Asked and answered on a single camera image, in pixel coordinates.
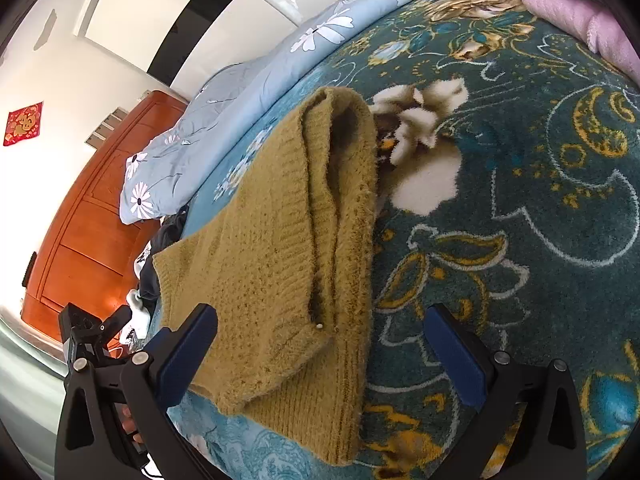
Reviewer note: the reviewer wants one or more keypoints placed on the red square wall decoration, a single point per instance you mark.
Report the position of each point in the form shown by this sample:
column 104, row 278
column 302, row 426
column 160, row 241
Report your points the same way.
column 23, row 124

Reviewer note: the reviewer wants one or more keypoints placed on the pink fleece garment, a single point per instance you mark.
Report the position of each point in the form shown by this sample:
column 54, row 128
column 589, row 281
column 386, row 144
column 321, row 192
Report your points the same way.
column 595, row 25

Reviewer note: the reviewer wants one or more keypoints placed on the teal floral bed blanket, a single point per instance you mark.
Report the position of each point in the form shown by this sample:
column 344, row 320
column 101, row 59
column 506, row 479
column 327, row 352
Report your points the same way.
column 524, row 223

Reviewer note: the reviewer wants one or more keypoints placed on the white black striped wardrobe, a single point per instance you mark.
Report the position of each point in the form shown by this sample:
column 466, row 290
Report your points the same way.
column 181, row 43

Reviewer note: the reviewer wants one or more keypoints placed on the orange wooden headboard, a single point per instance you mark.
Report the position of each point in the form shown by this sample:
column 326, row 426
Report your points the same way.
column 87, row 256

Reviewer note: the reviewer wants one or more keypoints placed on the light blue floral duvet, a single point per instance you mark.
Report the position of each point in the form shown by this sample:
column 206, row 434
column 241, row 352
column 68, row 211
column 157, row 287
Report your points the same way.
column 168, row 171

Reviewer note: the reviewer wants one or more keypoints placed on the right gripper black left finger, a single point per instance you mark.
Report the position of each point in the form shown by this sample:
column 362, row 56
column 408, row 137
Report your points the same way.
column 154, row 379

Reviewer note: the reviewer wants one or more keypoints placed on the person's left hand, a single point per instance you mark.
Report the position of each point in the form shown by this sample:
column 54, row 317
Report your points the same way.
column 129, row 425

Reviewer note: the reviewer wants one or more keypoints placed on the mustard yellow knit sweater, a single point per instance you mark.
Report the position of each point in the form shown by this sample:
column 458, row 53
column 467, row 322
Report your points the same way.
column 287, row 266

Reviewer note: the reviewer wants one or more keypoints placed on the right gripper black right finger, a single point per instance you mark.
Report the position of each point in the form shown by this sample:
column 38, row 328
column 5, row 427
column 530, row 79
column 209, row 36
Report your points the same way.
column 550, row 440

